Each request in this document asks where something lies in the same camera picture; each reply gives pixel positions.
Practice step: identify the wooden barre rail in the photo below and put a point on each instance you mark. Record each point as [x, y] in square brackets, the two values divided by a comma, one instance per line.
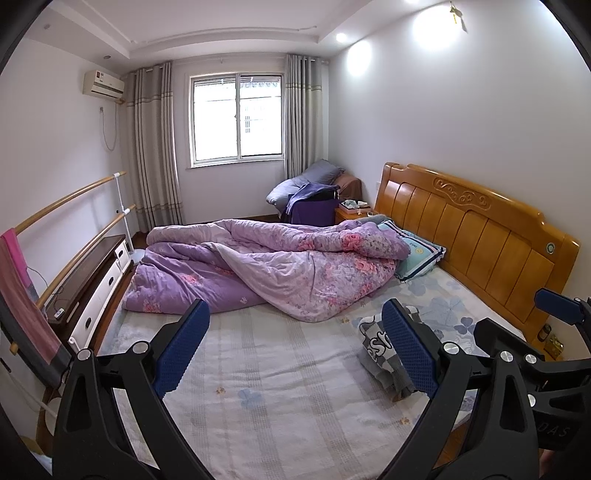
[87, 249]
[69, 198]

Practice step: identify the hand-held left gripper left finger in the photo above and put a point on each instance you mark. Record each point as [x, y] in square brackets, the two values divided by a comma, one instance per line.
[180, 355]

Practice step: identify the yellow hanging ornament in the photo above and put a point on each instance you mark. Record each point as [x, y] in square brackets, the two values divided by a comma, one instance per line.
[458, 16]

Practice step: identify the blue grey bedding pile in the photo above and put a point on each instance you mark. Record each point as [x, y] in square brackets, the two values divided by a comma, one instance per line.
[309, 177]

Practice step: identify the wooden bed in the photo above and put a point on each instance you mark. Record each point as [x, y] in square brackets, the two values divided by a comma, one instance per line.
[485, 240]

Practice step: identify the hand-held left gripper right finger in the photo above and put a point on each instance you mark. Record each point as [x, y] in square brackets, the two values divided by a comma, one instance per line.
[411, 355]

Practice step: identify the tissue box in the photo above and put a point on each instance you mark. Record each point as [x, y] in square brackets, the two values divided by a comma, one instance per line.
[354, 204]

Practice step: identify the pale floral bed sheet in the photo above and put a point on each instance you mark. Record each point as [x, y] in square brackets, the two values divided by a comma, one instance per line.
[277, 392]

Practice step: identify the white framed window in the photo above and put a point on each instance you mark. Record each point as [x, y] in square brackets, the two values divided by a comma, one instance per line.
[235, 117]

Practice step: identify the dark top white cabinet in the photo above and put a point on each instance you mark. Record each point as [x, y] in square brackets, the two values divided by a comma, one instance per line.
[92, 272]

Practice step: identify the grey beige striped curtain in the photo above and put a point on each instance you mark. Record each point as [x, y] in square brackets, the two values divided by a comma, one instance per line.
[304, 115]
[154, 147]

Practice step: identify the small wooden nightstand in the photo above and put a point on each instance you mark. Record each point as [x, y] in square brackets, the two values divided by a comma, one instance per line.
[353, 216]

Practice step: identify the brown chair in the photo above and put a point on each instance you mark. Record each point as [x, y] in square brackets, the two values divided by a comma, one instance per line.
[353, 187]

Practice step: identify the purple cloth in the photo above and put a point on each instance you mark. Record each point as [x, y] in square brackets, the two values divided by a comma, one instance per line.
[309, 210]

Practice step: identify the teal pillow with striped border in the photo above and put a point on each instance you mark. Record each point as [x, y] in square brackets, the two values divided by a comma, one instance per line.
[418, 254]

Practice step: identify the dark jar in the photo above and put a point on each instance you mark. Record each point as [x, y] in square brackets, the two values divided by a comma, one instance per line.
[547, 332]

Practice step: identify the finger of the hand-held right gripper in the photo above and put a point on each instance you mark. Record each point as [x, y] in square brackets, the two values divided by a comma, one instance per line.
[558, 304]
[498, 334]

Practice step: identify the purple floral quilt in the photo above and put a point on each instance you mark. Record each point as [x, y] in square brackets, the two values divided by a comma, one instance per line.
[258, 263]

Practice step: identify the white air conditioner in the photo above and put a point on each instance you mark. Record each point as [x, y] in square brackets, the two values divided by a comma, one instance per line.
[104, 84]

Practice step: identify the ceiling spot light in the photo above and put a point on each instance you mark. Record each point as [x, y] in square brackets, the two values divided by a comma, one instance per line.
[342, 37]

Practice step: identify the pink grey striped towel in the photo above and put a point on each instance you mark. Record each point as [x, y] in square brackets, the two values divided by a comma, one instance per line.
[27, 300]

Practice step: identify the white barre post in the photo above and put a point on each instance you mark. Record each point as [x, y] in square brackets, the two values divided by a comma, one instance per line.
[123, 212]

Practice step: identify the golden box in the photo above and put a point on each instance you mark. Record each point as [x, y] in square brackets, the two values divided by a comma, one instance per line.
[555, 346]

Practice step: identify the grey white checkered cardigan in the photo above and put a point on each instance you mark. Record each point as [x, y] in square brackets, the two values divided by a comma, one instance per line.
[376, 341]

